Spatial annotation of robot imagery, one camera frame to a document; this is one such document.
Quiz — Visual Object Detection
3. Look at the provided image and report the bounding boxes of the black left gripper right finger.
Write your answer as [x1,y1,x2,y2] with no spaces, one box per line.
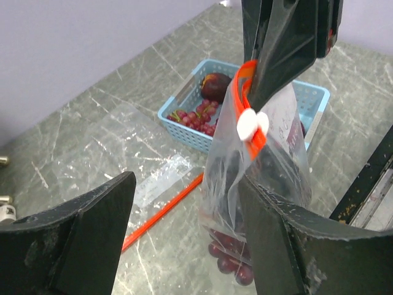
[239,177,392,294]

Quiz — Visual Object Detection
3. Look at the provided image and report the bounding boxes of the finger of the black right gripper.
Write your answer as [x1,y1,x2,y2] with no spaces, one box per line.
[241,0,318,111]
[317,0,343,58]

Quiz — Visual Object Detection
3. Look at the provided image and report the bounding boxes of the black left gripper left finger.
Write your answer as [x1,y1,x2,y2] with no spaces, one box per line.
[1,171,136,294]

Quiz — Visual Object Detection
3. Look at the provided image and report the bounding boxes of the dark red grape bunch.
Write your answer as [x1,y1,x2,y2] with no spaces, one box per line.
[208,229,254,286]

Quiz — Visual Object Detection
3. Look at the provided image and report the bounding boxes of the clear orange-zip bag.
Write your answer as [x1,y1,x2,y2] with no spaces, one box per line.
[55,101,205,253]
[198,60,313,286]

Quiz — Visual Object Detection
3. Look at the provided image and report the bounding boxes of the round pastel drawer cabinet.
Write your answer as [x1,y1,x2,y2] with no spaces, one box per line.
[1,155,17,225]

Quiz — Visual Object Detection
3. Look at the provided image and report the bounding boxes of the dark red round fruit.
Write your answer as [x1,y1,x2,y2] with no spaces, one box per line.
[201,73,232,104]

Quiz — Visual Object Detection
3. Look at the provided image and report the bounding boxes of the light blue plastic basket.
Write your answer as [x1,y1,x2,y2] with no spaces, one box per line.
[158,59,330,153]

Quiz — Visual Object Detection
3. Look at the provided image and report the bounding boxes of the pink grape bunch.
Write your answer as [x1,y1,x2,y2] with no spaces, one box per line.
[166,99,219,136]

